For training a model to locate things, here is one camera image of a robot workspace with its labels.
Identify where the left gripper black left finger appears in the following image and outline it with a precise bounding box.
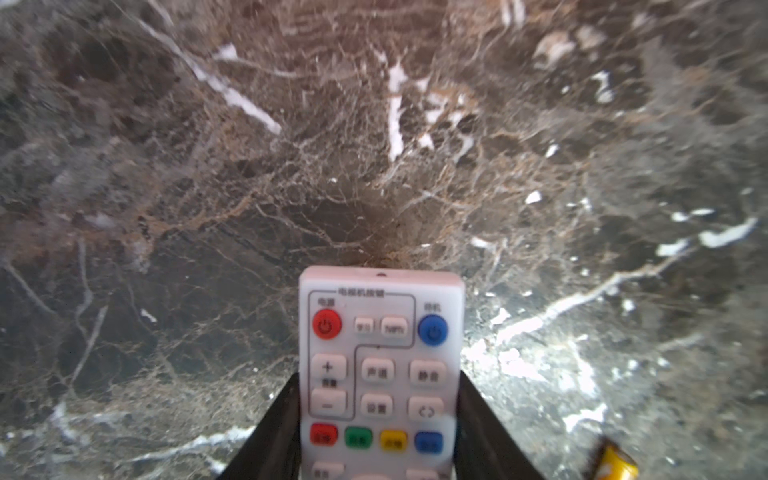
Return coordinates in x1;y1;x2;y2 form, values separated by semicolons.
216;372;300;480

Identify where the orange AAA battery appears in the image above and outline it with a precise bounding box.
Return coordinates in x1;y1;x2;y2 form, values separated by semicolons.
584;437;639;480

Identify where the white remote control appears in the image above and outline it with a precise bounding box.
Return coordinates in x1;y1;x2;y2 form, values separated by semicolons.
298;266;465;479

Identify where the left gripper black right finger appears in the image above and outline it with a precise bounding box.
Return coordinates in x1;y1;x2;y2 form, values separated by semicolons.
454;372;544;480

